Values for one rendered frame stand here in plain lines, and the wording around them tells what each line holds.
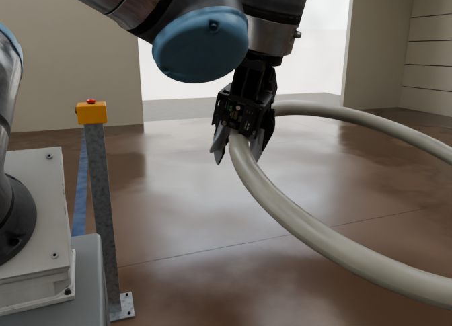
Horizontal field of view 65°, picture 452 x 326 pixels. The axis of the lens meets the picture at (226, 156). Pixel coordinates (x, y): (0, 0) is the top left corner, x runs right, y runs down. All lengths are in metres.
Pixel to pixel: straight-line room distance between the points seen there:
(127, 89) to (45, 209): 5.94
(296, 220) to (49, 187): 0.54
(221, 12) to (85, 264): 0.68
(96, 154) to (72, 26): 5.04
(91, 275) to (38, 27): 5.99
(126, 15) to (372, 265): 0.32
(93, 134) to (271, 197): 1.33
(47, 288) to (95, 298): 0.09
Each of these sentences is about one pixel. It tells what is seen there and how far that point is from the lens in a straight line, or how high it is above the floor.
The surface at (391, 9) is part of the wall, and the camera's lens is 9.11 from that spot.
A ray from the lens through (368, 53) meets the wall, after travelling 8.75.
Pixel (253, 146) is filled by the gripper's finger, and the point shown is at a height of 1.16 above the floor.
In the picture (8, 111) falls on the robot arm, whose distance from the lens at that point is 0.66.
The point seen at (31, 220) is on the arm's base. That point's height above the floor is 1.01.
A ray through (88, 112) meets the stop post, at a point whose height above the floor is 1.05.
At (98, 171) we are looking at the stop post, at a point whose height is 0.78.
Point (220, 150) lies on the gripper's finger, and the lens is 0.61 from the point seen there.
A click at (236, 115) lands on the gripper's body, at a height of 1.21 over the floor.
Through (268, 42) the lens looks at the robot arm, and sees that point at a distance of 0.49.
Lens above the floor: 1.31
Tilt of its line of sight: 17 degrees down
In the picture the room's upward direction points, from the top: straight up
